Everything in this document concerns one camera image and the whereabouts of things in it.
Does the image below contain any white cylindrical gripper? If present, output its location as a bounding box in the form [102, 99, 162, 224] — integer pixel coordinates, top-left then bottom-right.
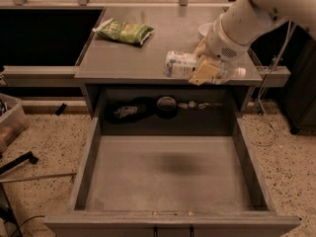
[189, 15, 248, 86]

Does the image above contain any clear plastic bottle blue label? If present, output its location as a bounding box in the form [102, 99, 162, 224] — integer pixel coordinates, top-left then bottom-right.
[164, 51, 246, 84]

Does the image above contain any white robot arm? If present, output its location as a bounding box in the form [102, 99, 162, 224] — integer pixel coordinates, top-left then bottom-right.
[190, 0, 316, 85]

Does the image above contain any open grey top drawer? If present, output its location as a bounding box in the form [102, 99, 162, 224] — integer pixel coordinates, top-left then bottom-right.
[44, 87, 300, 237]

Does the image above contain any white ceramic bowl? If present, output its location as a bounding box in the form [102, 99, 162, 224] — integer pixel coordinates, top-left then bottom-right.
[198, 23, 212, 40]

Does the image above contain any green chip bag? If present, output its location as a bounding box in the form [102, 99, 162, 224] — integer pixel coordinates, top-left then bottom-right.
[93, 18, 154, 45]

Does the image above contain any grey cabinet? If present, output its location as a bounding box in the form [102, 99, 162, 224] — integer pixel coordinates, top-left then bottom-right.
[76, 4, 262, 114]

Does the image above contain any small black floor block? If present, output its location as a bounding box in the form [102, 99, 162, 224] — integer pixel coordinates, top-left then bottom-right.
[55, 103, 67, 116]

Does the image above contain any thin metal rod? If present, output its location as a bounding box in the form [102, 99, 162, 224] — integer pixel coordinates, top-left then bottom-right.
[0, 173, 77, 184]

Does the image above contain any black bar on floor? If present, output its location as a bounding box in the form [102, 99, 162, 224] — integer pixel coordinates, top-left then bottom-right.
[0, 151, 39, 175]

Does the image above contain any clear plastic storage bin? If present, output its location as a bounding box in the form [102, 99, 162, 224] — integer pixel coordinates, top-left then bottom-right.
[0, 93, 29, 153]

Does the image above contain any white power cable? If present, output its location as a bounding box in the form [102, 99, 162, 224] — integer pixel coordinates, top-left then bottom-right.
[248, 20, 293, 148]

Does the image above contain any black floor cable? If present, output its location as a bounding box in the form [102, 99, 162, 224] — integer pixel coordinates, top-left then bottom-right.
[9, 214, 46, 237]

